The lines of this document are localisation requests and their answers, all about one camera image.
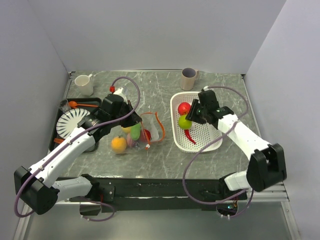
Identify green pear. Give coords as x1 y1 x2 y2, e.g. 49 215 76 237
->
178 114 192 130

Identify orange peach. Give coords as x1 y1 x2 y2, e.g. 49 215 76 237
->
111 136 127 154

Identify clear zip top bag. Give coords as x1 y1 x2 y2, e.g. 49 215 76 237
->
111 84 166 154

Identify purple onion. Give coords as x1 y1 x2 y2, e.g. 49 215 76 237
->
126 133 136 148

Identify green bitter gourd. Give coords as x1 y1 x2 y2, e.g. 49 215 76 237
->
130 123 141 141

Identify dark red wrinkled fruit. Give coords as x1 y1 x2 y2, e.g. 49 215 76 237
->
139 129 151 143

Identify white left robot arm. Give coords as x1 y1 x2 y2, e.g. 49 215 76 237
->
13 93 142 215

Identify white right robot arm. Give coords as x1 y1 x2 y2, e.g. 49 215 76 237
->
186 86 287 199

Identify red apple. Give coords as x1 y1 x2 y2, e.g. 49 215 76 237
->
177 102 191 116

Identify red chili pepper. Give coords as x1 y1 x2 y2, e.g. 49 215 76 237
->
184 129 196 145

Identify white perforated plastic basket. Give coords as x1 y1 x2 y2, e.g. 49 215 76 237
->
170 91 222 153

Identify black tray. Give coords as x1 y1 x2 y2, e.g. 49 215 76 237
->
48 97 102 152

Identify beige mug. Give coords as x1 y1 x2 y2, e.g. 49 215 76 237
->
180 67 199 91

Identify orange plastic spoon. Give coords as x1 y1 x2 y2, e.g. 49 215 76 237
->
68 101 98 108

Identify white mug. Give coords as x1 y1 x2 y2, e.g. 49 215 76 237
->
74 74 94 97

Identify striped white plate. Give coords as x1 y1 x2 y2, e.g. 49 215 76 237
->
56 108 90 139

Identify clear plastic cup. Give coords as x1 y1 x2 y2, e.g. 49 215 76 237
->
59 99 72 113

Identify orange fork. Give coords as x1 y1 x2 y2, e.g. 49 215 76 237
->
53 138 64 144

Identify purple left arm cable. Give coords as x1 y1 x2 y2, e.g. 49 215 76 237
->
14 76 141 218

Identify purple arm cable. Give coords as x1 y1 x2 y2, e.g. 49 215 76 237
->
14 76 141 218
182 85 255 218

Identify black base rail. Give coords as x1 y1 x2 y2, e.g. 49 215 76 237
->
83 174 248 211

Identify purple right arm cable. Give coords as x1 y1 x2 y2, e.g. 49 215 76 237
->
182 85 255 218

